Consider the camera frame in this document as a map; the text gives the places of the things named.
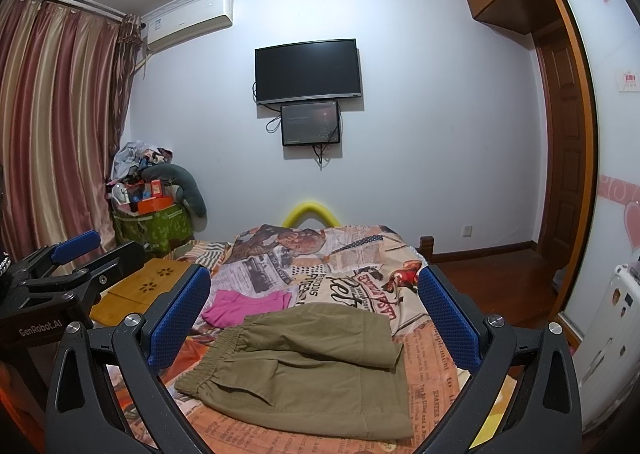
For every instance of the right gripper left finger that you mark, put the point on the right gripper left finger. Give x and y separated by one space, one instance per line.
83 413

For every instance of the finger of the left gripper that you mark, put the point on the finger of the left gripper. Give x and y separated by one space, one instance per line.
107 266
66 252

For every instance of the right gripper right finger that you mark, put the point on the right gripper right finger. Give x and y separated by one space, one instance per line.
543 414

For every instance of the olive green shorts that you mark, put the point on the olive green shorts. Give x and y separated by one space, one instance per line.
322 369

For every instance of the green storage basket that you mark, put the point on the green storage basket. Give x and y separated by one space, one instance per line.
159 232

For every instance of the white mini fridge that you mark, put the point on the white mini fridge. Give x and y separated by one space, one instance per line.
607 361

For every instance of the orange box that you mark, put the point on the orange box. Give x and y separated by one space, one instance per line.
154 204

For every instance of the pile of clothes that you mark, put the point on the pile of clothes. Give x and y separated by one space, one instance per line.
128 163

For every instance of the grey plush toy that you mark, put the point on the grey plush toy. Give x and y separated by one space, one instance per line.
177 176

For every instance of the pink folded garment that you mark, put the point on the pink folded garment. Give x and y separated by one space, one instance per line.
229 308

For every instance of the striped red beige curtain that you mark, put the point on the striped red beige curtain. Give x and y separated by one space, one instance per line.
66 79

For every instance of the newspaper print bed blanket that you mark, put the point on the newspaper print bed blanket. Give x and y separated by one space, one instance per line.
365 267

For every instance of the yellow foam bed guard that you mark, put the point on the yellow foam bed guard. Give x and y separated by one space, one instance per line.
313 209

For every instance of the white air conditioner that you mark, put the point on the white air conditioner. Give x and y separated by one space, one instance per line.
193 20

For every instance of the wooden wardrobe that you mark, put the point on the wooden wardrobe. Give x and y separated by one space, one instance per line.
565 120

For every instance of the white wall socket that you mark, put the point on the white wall socket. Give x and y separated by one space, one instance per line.
467 231

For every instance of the wooden bed post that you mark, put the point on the wooden bed post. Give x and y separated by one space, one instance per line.
426 247

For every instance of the small black wall monitor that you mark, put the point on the small black wall monitor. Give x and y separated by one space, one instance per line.
310 123

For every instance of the wall mounted black television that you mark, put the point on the wall mounted black television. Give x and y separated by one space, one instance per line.
324 69

